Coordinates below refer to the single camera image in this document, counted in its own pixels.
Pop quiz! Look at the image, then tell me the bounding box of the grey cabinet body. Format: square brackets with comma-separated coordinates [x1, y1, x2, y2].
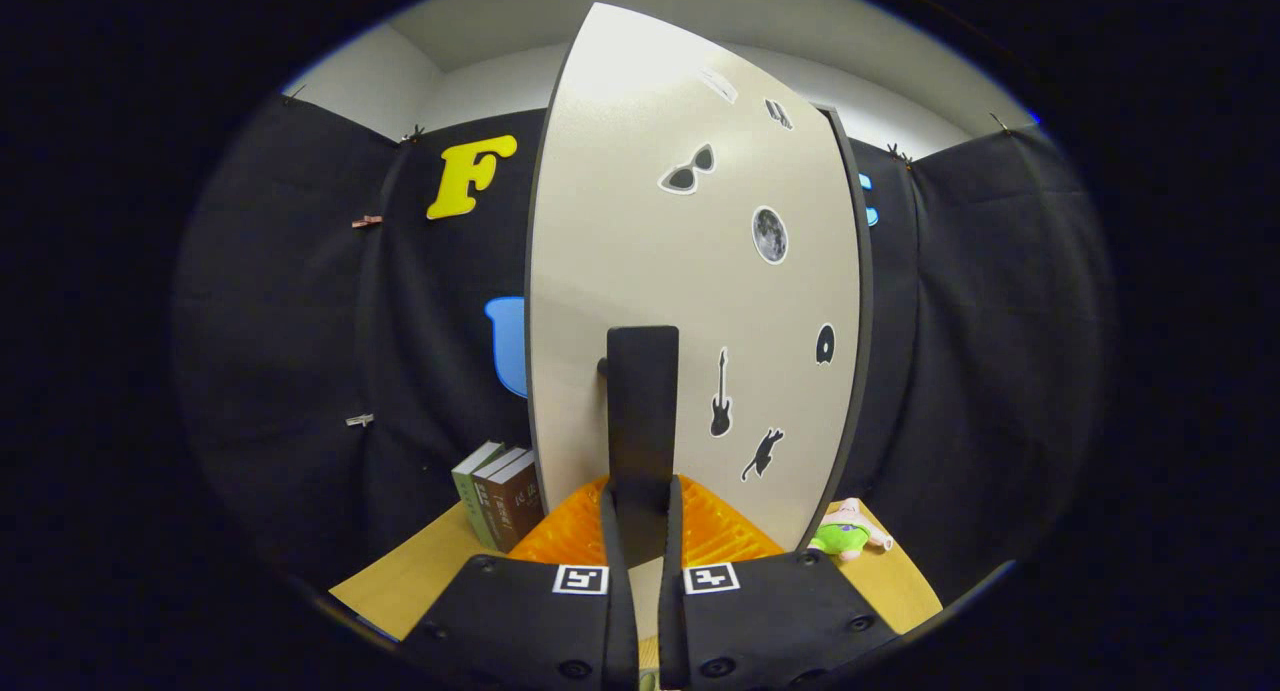
[800, 101, 877, 554]

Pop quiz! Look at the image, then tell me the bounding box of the green and white book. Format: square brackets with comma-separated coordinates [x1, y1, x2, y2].
[470, 447, 529, 552]

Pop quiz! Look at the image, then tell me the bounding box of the black backdrop cloth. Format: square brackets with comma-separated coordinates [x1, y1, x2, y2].
[170, 91, 1116, 612]

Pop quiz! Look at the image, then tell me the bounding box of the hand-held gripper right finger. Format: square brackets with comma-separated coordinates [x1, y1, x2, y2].
[657, 474, 901, 691]

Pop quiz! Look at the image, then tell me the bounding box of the green plush toy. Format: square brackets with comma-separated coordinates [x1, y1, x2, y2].
[808, 498, 894, 562]

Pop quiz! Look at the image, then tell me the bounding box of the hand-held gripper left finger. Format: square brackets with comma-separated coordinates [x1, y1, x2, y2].
[398, 474, 641, 691]

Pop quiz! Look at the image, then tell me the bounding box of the black door handle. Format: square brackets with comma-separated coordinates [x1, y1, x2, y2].
[597, 325, 681, 567]

